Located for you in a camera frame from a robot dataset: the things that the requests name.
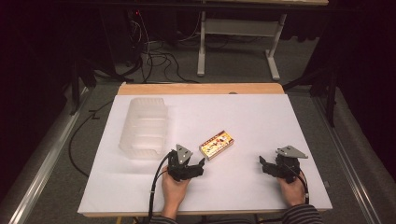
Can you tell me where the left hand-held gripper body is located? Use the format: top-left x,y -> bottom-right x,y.
167,144 -> 193,183

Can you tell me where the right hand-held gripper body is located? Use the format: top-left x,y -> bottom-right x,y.
275,145 -> 309,184

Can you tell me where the yellow printed cardboard box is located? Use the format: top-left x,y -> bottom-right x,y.
199,130 -> 235,161

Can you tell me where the translucent white plastic bin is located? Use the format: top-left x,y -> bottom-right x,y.
119,96 -> 169,161

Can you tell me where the person's left hand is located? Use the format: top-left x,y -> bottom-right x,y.
161,168 -> 191,219

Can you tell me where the person's right hand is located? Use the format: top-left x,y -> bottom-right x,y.
276,175 -> 308,208

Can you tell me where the white table cover sheet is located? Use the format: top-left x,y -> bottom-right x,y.
77,93 -> 333,215

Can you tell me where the black metal stand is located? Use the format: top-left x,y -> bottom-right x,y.
282,63 -> 340,129
68,57 -> 98,117

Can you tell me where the dark equipment cabinet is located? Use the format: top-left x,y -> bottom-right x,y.
101,8 -> 146,68

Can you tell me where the right hand-held gripper black cable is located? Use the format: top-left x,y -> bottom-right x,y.
292,170 -> 310,205

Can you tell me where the hand-held gripper black cable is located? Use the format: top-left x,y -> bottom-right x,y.
147,151 -> 173,224
292,170 -> 310,205

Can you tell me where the left hand-held gripper black cable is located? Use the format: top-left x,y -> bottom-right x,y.
147,151 -> 173,224

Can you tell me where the silver metal floor rail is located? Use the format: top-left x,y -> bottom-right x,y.
312,94 -> 379,224
0,87 -> 92,224

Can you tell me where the long black floor cable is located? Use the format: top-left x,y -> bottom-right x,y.
68,98 -> 115,179

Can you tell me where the tangle of black floor cables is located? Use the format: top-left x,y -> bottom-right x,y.
125,10 -> 202,84

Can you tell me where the white metal desk frame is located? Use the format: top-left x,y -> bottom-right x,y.
196,10 -> 289,82

